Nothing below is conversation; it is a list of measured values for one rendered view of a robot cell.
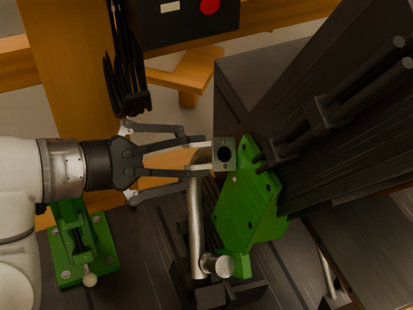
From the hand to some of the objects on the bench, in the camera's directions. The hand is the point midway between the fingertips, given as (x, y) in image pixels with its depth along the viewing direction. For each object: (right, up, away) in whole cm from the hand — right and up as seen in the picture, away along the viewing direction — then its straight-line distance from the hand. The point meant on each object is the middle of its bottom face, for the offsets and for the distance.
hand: (206, 155), depth 79 cm
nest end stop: (0, -30, +15) cm, 33 cm away
